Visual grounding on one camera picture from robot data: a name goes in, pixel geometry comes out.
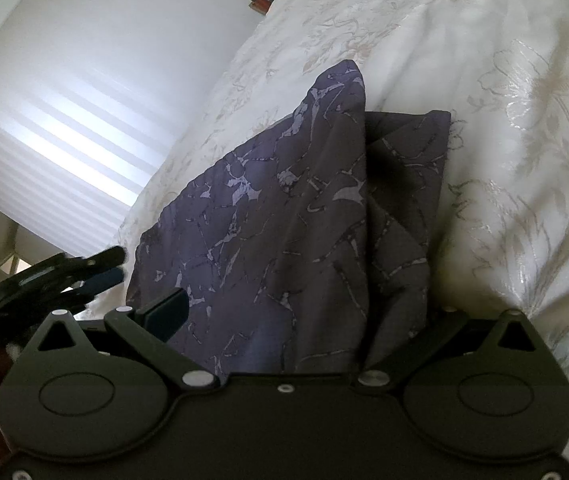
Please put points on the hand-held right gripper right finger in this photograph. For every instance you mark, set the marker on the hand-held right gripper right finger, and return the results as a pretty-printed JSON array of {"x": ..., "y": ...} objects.
[{"x": 444, "y": 321}]

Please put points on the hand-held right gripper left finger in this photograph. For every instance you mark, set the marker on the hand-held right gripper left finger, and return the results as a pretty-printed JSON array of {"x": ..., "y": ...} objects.
[{"x": 167, "y": 316}]

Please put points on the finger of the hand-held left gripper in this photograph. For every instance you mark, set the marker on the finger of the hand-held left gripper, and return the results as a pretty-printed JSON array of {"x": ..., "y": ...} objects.
[
  {"x": 107, "y": 256},
  {"x": 107, "y": 279}
]

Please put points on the purple marble-print hoodie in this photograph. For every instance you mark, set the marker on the purple marble-print hoodie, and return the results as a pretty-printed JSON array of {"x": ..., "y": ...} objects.
[{"x": 289, "y": 220}]

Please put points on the white sheer curtain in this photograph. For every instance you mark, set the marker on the white sheer curtain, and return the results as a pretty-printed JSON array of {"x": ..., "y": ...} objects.
[{"x": 89, "y": 110}]

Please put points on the cream floral bedspread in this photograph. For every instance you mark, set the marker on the cream floral bedspread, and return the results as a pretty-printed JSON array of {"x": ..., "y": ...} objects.
[{"x": 504, "y": 135}]

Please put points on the red bottle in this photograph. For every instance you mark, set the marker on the red bottle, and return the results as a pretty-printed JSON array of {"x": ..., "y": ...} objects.
[{"x": 263, "y": 1}]

